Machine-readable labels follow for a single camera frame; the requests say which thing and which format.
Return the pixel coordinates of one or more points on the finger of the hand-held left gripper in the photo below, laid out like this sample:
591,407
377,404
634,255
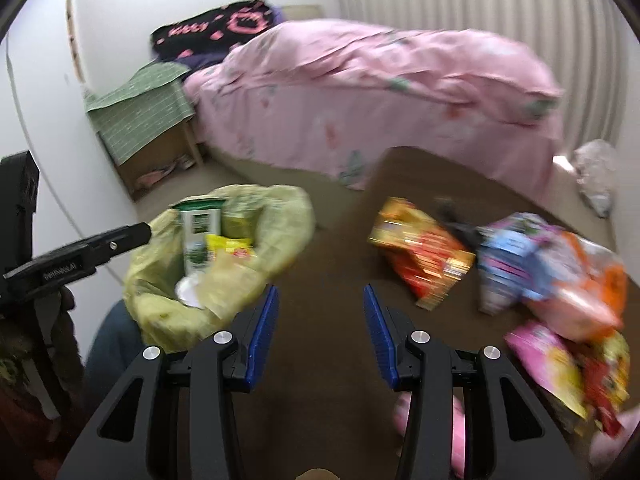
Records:
122,240

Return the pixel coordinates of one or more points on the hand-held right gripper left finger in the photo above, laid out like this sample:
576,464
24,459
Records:
262,340

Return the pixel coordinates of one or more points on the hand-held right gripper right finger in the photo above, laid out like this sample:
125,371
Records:
380,340

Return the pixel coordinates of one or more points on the yellow-green plastic bag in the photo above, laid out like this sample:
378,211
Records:
280,230

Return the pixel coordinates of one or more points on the purple snack packet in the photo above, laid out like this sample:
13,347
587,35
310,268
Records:
505,265

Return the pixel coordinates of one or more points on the person's left forearm red sleeve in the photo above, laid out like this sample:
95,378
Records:
22,400

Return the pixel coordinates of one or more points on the person's left hand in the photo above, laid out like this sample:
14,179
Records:
67,340

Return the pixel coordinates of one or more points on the pink slippers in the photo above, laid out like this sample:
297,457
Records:
160,175

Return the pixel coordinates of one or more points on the green and white packet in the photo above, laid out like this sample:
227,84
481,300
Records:
197,235

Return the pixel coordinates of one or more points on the wooden nightstand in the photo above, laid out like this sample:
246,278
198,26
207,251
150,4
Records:
160,160

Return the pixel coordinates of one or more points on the orange and red snack packet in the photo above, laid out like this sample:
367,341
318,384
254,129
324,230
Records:
425,255

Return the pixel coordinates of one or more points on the yellow packet with red label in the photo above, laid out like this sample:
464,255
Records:
232,247

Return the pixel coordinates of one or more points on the person's leg in blue jeans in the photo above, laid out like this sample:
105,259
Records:
112,350

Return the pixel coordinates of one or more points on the pink caterpillar toy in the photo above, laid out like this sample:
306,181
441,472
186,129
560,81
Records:
457,435

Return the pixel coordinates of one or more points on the green checked cloth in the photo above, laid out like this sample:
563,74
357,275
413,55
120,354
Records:
137,102

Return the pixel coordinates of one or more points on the black wrapper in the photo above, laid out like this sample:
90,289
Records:
457,225

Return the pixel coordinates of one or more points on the pink snack packet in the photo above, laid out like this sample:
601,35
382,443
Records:
547,365

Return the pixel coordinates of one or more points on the orange and white snack packet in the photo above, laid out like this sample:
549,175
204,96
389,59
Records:
585,285

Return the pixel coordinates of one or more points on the black hello kitty pillow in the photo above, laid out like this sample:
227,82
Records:
210,25

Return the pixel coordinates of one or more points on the pink floral duvet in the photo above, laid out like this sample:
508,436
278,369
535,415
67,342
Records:
380,90

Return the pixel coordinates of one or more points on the clear plastic bag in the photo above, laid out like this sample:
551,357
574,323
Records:
595,175

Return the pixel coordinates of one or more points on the beige headboard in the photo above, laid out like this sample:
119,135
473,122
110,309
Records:
302,12

